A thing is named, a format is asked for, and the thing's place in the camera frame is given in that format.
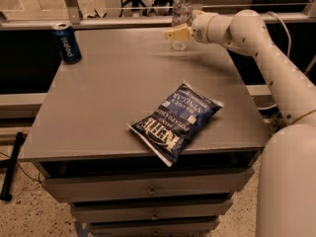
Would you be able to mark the clear plastic water bottle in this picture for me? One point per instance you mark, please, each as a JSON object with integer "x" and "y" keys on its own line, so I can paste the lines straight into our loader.
{"x": 182, "y": 16}

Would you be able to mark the top grey drawer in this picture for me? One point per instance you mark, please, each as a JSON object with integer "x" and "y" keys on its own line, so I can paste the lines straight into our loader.
{"x": 219, "y": 181}

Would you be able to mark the black stand leg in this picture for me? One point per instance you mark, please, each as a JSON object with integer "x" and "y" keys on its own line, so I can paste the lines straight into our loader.
{"x": 9, "y": 165}

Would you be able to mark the metal railing frame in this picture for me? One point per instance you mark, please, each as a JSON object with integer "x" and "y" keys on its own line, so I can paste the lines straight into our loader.
{"x": 95, "y": 14}

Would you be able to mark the blue Pepsi can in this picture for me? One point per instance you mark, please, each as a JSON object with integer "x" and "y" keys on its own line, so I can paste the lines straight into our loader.
{"x": 66, "y": 42}

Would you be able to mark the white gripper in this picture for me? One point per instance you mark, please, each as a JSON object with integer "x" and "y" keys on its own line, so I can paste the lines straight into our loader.
{"x": 199, "y": 29}

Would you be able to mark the middle grey drawer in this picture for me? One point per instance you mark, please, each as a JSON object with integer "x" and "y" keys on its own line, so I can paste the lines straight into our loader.
{"x": 152, "y": 210}

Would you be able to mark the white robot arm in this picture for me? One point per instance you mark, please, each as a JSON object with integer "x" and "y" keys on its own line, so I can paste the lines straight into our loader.
{"x": 286, "y": 205}

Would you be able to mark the grey drawer cabinet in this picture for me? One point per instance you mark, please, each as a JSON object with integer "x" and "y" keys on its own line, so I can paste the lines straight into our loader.
{"x": 82, "y": 128}

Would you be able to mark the bottom grey drawer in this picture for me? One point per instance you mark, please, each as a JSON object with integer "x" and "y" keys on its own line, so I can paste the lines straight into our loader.
{"x": 159, "y": 228}

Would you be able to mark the grey drawer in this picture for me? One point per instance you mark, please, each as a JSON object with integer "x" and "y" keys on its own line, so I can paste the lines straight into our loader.
{"x": 159, "y": 228}
{"x": 152, "y": 210}
{"x": 219, "y": 181}

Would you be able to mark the blue Kettle chip bag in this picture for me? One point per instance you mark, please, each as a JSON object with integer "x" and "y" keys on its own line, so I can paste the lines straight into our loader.
{"x": 175, "y": 123}

